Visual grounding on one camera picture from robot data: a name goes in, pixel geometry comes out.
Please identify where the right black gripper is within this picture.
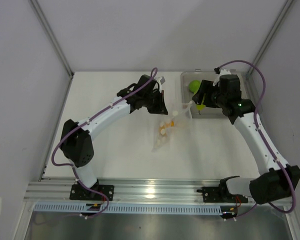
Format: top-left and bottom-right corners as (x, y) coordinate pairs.
(193, 80), (227, 109)

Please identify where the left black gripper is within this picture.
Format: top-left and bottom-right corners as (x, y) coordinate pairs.
(143, 90), (168, 116)

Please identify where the round green lime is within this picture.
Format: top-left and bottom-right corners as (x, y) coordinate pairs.
(188, 80), (201, 93)

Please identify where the green pear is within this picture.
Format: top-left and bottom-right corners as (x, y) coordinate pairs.
(195, 99), (206, 115)

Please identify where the clear zip top bag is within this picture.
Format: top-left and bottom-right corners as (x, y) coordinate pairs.
(152, 100), (193, 152)

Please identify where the orange fruit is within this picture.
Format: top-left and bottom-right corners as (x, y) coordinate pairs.
(159, 120), (175, 135)

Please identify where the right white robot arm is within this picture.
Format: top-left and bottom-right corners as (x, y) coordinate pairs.
(192, 74), (300, 205)

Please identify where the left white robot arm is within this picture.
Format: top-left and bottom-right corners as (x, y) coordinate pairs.
(58, 74), (168, 200)

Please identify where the clear plastic food container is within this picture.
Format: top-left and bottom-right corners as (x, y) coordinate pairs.
(180, 69), (255, 123)

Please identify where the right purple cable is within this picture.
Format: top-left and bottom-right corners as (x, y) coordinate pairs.
(213, 59), (298, 222)

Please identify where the purple cable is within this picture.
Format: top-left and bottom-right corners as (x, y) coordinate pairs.
(51, 66), (158, 221)
(213, 59), (298, 222)

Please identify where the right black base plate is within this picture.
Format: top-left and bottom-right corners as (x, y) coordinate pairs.
(196, 186), (248, 204)

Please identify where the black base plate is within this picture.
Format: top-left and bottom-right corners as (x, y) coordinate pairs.
(69, 184), (115, 201)
(196, 186), (248, 204)

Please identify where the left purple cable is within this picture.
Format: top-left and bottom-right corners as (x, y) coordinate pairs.
(51, 66), (158, 221)

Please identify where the right aluminium frame post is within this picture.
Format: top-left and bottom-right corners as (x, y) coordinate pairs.
(252, 0), (296, 66)

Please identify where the aluminium frame post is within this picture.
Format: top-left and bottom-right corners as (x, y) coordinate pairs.
(28, 0), (74, 78)
(252, 0), (296, 66)

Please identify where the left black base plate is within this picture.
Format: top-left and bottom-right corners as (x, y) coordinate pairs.
(69, 184), (115, 201)

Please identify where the slotted white cable duct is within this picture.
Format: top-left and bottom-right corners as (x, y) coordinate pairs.
(33, 202), (223, 216)

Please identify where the aluminium mounting rail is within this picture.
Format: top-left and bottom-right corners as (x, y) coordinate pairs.
(23, 177), (219, 205)

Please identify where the left aluminium frame post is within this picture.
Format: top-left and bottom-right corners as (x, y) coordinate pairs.
(28, 0), (74, 78)

